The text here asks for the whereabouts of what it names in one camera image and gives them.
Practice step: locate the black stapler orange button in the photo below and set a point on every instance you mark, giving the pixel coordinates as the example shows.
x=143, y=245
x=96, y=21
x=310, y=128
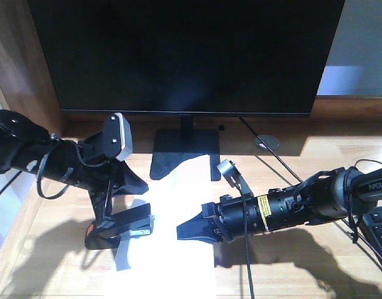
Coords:
x=107, y=231

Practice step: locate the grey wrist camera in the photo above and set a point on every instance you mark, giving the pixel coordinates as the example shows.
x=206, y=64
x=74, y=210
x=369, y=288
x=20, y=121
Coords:
x=229, y=171
x=114, y=141

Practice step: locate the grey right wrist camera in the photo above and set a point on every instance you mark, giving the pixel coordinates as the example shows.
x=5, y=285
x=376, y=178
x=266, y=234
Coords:
x=229, y=171

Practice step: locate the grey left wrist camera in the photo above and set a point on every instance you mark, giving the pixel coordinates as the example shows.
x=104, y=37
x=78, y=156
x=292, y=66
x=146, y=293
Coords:
x=114, y=141

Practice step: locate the grey desk cable grommet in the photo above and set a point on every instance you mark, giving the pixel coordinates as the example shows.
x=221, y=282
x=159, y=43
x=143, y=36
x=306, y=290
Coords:
x=267, y=140

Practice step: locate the black keyboard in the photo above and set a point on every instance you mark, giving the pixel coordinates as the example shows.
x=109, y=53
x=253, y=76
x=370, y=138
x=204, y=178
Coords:
x=371, y=227

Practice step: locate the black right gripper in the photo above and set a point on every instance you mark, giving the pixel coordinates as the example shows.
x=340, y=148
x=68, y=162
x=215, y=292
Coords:
x=226, y=220

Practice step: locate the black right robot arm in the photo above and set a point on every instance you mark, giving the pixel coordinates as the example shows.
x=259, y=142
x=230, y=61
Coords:
x=325, y=197

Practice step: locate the white paper sheets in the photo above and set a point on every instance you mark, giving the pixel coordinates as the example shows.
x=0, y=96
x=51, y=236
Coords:
x=169, y=236

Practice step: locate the black computer monitor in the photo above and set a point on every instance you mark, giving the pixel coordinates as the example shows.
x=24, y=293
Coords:
x=200, y=57

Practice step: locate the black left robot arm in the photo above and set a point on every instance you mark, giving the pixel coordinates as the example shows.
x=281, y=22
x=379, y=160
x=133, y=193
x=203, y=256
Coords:
x=96, y=164

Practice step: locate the black monitor stand base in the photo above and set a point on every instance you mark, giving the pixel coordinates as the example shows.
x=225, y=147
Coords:
x=174, y=146

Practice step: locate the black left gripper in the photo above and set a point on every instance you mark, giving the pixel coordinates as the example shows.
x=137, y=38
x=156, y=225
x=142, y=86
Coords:
x=100, y=182

